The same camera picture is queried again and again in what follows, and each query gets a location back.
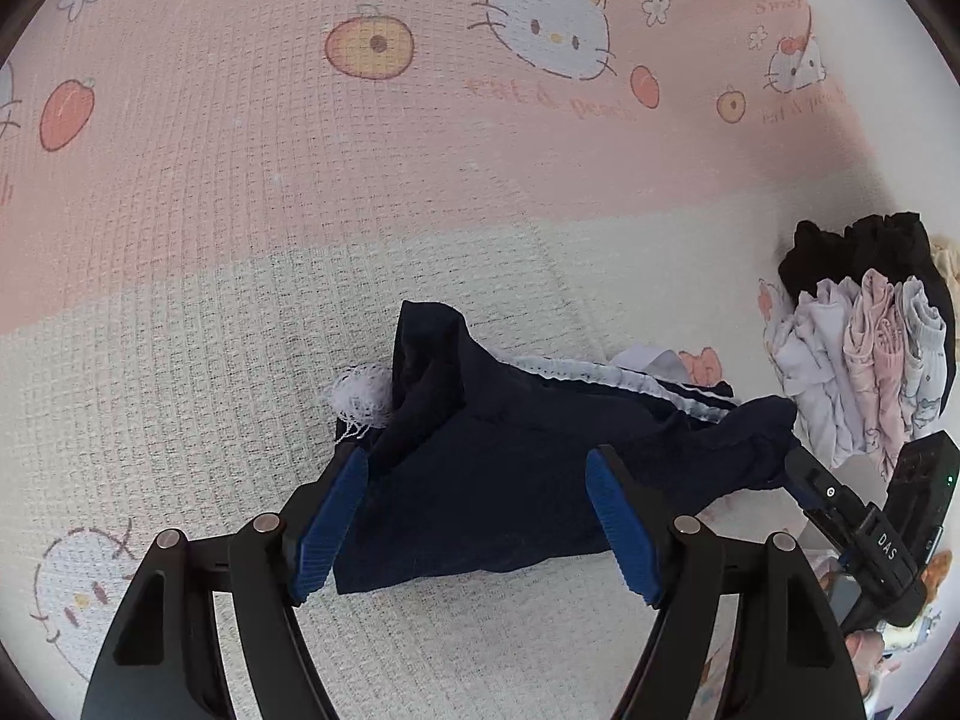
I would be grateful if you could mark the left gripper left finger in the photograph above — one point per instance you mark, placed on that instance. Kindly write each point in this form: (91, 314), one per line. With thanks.
(162, 657)

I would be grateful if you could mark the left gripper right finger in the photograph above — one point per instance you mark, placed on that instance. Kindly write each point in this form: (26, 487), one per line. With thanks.
(742, 630)

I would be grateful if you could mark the navy shorts white stripes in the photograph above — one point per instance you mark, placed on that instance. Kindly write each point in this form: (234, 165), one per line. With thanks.
(483, 465)

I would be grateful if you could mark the white and dark clothes pile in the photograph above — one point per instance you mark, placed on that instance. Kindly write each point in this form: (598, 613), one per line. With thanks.
(862, 334)

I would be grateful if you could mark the right hand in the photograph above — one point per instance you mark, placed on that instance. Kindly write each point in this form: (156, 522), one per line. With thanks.
(866, 650)

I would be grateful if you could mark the pink cream Hello Kitty blanket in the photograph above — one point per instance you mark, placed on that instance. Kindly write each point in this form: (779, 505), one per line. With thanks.
(211, 208)

